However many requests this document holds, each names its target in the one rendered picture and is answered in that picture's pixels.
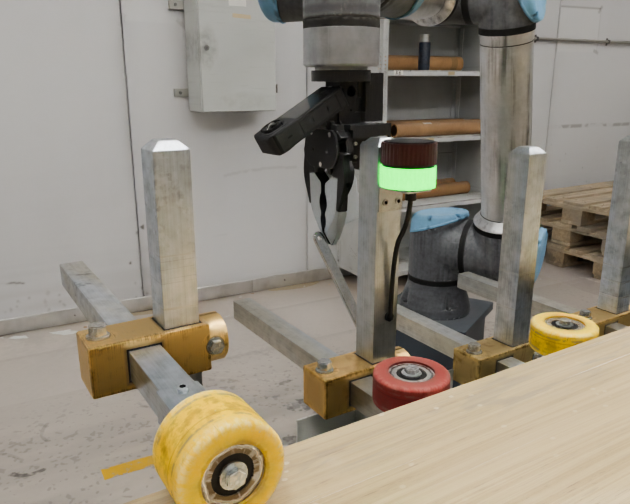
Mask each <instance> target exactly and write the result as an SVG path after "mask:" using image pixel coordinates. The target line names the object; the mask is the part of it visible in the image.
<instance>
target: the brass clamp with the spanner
mask: <svg viewBox="0 0 630 504"><path fill-rule="evenodd" d="M398 356H410V355H409V353H408V352H407V351H406V350H405V349H404V348H402V347H399V346H397V347H395V357H398ZM329 359H330V360H331V361H332V367H333V372H332V373H329V374H320V373H318V372H316V367H317V362H314V363H311V364H307V365H304V366H303V384H304V403H305V404H307V405H308V406H309V407H310V408H311V409H313V410H314V411H315V412H316V413H317V414H319V415H320V416H321V417H322V418H323V419H325V420H327V419H330V418H333V417H336V416H339V415H342V414H345V413H348V412H351V411H354V410H357V409H356V408H354V407H353V406H352V405H350V394H351V382H352V381H356V380H359V379H362V378H365V377H369V376H372V377H373V370H374V368H375V366H376V365H377V364H378V363H380V362H377V363H374V364H372V363H370V362H369V361H367V360H366V359H364V358H362V357H361V356H359V355H357V354H356V351H354V352H351V353H347V354H343V355H340V356H336V357H332V358H329Z"/></svg>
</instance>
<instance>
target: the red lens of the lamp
mask: <svg viewBox="0 0 630 504"><path fill-rule="evenodd" d="M437 153H438V142H436V141H435V143H432V144H391V143H385V142H384V141H381V155H380V163H382V164H385V165H392V166H411V167H415V166H431V165H436V164H437Z"/></svg>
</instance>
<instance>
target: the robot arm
mask: <svg viewBox="0 0 630 504"><path fill-rule="evenodd" d="M258 3H259V6H260V8H261V11H262V12H263V14H264V16H265V17H266V18H267V19H268V20H270V21H271V22H275V23H281V24H285V23H286V22H301V21H303V65H304V66H305V67H315V70H312V71H311V81H312V82H326V87H320V88H319V89H317V90H316V91H315V92H313V93H312V94H310V95H309V96H308V97H306V98H305V99H303V100H302V101H301V102H299V103H298V104H296V105H295V106H294V107H292V108H291V109H289V110H288V111H287V112H285V113H284V114H282V115H281V116H280V117H278V118H277V119H275V120H273V121H271V122H270V123H268V124H266V125H265V126H264V127H263V128H261V130H260V131H259V132H257V133H256V134H255V135H254V138H255V140H256V142H257V144H258V145H259V147H260V149H261V151H262V153H266V154H271V155H277V156H281V155H282V154H285V153H286V152H288V151H289V150H291V149H292V148H293V147H294V146H295V145H296V144H297V143H299V142H300V141H301V140H303V139H304V138H305V147H304V178H305V184H306V188H307V193H308V198H309V202H310V203H311V206H312V210H313V214H314V216H315V219H316V221H317V224H318V227H319V229H320V231H321V233H322V234H323V235H324V237H325V239H326V242H327V244H330V245H336V244H337V242H338V240H339V238H340V236H341V234H342V231H343V227H344V226H345V224H347V223H349V222H351V221H353V220H355V219H358V218H359V193H358V191H357V179H356V177H355V175H354V174H355V170H354V169H357V170H359V167H360V144H361V143H363V142H364V141H366V140H367V139H369V138H370V137H378V136H385V135H387V137H391V123H384V122H383V81H384V73H371V70H368V67H377V66H378V65H379V56H380V19H390V20H397V19H411V20H412V21H413V22H415V23H417V24H419V25H421V26H453V25H478V35H479V37H480V122H481V210H480V211H479V212H478V213H477V214H476V215H475V216H474V219H469V212H468V210H466V209H463V208H454V207H449V208H447V207H441V208H430V209H424V210H420V211H418V212H416V213H414V214H413V216H412V219H411V227H410V230H409V232H410V240H409V264H408V280H407V283H406V285H405V287H404V290H403V292H402V294H401V296H400V303H399V305H401V306H403V307H405V308H407V309H409V310H412V311H414V312H416V313H418V314H420V315H422V316H425V317H427V318H429V319H431V320H437V321H445V320H455V319H459V318H462V317H465V316H467V315H468V314H469V313H470V300H469V297H468V293H467V291H465V290H463V289H460V288H457V282H458V274H459V273H464V272H468V271H469V272H471V273H474V274H477V275H480V276H483V277H486V278H489V279H492V280H495V281H498V278H499V266H500V254H501V242H502V230H503V218H504V207H505V195H506V183H507V171H508V159H509V152H510V151H512V150H514V149H515V148H517V147H518V146H531V134H532V100H533V66H534V32H535V31H536V23H538V22H539V21H542V20H543V18H544V16H545V12H546V0H258ZM325 169H327V171H325Z"/></svg>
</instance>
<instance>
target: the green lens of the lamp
mask: <svg viewBox="0 0 630 504"><path fill-rule="evenodd" d="M436 172H437V166H436V165H435V167H433V168H427V169H396V168H388V167H384V166H382V164H381V165H380V187H382V188H386V189H392V190H403V191H420V190H429V189H434V188H435V187H436Z"/></svg>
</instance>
